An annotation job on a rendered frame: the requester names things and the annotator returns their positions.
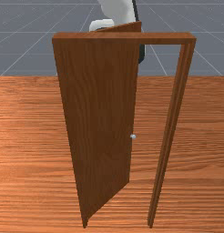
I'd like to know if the brown wooden door frame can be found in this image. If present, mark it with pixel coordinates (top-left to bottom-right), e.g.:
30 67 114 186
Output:
51 31 198 229

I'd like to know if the brown wooden door leaf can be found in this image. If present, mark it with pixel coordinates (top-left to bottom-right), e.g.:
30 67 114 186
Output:
53 20 143 228

